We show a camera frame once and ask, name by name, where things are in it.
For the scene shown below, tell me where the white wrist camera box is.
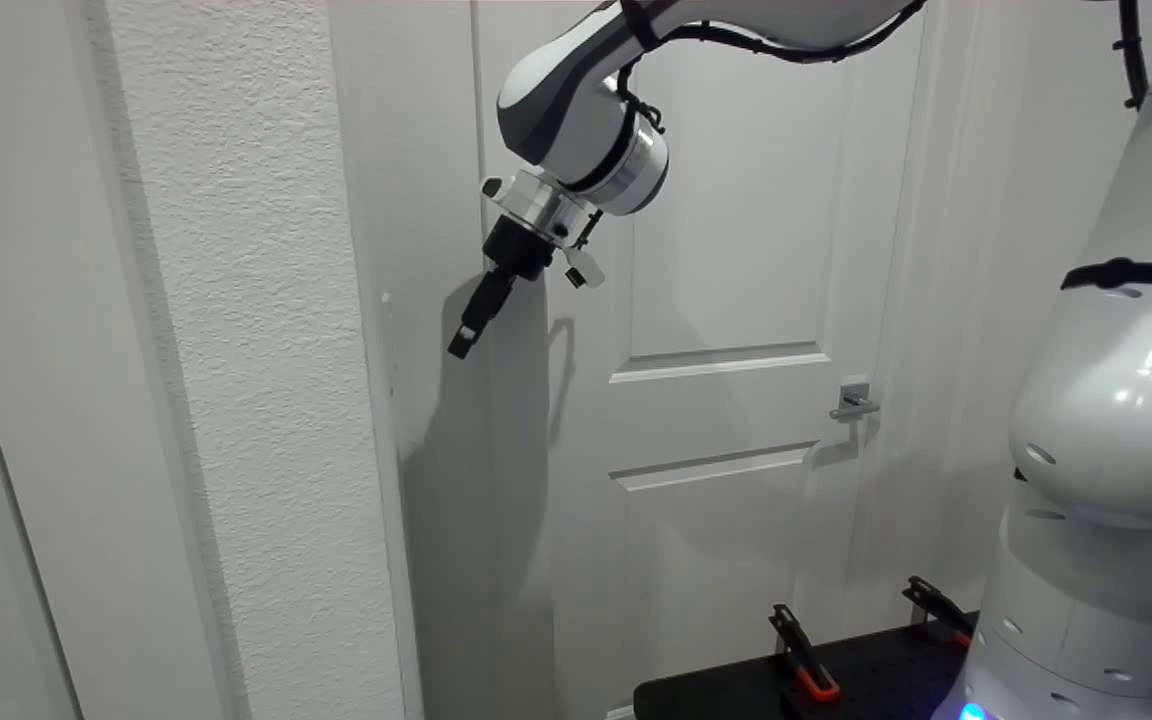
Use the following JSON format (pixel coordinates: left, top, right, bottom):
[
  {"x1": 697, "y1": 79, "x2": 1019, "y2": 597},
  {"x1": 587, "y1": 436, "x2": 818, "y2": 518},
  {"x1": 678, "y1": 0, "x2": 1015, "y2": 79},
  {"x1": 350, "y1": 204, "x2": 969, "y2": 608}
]
[{"x1": 559, "y1": 244, "x2": 609, "y2": 290}]

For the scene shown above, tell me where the silver door lever handle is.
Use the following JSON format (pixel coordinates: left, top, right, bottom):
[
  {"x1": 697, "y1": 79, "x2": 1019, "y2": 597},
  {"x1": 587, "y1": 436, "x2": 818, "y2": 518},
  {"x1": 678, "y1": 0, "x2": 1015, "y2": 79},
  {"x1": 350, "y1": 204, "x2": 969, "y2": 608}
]
[{"x1": 828, "y1": 374, "x2": 883, "y2": 425}]

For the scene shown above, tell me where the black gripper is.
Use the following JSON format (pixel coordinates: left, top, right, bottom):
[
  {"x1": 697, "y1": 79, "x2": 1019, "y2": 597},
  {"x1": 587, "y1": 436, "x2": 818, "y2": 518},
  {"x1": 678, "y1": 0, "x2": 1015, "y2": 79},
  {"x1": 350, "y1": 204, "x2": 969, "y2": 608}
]
[{"x1": 445, "y1": 211, "x2": 559, "y2": 364}]

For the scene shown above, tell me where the black orange table clamp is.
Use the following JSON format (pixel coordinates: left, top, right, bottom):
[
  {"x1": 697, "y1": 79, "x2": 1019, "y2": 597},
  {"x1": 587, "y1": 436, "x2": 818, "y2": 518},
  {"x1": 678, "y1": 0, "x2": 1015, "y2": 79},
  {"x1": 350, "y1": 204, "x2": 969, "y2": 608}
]
[
  {"x1": 765, "y1": 600, "x2": 847, "y2": 709},
  {"x1": 902, "y1": 570, "x2": 979, "y2": 651}
]

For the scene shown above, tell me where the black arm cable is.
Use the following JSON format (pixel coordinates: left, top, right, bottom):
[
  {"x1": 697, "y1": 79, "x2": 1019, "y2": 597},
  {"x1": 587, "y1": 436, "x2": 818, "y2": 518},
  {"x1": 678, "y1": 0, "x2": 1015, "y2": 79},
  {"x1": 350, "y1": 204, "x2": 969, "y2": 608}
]
[{"x1": 618, "y1": 0, "x2": 938, "y2": 69}]

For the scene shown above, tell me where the white panelled door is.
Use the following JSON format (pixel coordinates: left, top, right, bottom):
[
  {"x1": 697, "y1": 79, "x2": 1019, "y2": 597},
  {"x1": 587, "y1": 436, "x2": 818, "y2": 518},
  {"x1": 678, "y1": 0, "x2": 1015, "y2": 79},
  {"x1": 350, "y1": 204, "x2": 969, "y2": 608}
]
[{"x1": 469, "y1": 0, "x2": 940, "y2": 720}]

